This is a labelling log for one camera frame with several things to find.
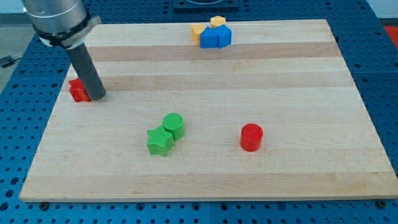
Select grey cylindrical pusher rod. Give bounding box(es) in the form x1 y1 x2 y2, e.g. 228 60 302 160
66 44 106 100

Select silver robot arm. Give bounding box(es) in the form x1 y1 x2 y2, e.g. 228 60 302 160
22 0 106 100

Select red star block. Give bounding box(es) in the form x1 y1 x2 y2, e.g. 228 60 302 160
68 78 91 103

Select green star block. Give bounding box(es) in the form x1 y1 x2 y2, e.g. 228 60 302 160
147 125 174 157

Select green cylinder block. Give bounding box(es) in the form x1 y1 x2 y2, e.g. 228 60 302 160
162 113 185 140

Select yellow heart block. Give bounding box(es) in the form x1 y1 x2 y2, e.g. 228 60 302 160
190 24 206 45

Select blue cube block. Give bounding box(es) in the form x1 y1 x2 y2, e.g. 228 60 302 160
200 27 218 49

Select yellow hexagon block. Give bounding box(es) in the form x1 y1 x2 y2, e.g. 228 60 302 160
210 16 226 29

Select blue pentagon block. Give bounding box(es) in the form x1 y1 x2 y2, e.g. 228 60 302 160
214 25 232 49

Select red cylinder block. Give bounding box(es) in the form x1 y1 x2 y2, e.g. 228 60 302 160
239 123 264 152

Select wooden board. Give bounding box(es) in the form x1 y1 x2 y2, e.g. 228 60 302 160
20 19 397 202

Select black cable plug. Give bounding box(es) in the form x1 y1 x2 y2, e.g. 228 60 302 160
0 55 21 68

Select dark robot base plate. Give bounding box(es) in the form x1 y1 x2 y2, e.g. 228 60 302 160
172 0 241 12

